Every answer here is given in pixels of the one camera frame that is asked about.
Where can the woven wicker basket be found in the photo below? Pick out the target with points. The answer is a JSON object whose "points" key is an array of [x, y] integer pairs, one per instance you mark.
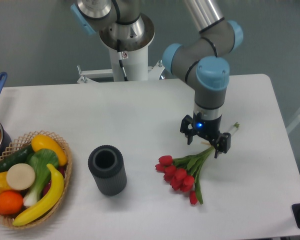
{"points": [[22, 142]]}

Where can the green bok choy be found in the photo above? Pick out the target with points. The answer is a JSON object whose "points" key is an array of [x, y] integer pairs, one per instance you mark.
{"points": [[38, 161]]}

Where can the orange fruit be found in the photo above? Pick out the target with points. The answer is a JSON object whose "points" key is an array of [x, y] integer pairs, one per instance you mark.
{"points": [[11, 202]]}

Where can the yellow squash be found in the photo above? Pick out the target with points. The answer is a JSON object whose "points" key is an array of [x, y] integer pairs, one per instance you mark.
{"points": [[41, 141]]}

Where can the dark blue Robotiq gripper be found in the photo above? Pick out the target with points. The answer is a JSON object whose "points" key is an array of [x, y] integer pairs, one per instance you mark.
{"points": [[206, 124]]}

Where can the yellow banana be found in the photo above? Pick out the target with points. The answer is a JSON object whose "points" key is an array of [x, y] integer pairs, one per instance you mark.
{"points": [[46, 203]]}

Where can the red fruit in basket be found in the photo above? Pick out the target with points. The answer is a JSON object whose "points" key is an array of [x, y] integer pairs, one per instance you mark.
{"points": [[62, 170]]}

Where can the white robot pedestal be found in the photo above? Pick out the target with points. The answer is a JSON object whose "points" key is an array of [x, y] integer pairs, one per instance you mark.
{"points": [[125, 66]]}

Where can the red tulip bouquet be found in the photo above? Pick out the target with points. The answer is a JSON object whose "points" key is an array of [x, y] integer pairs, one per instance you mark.
{"points": [[183, 174]]}

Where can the dark grey ribbed vase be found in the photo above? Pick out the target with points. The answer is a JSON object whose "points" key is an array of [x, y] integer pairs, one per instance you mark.
{"points": [[106, 164]]}

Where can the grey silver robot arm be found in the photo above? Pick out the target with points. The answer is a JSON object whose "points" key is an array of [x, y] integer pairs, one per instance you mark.
{"points": [[127, 33]]}

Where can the beige round slice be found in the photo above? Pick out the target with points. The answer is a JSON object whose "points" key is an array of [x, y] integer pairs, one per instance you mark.
{"points": [[20, 176]]}

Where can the green cucumber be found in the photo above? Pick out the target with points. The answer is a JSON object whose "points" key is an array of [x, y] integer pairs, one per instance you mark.
{"points": [[17, 157]]}

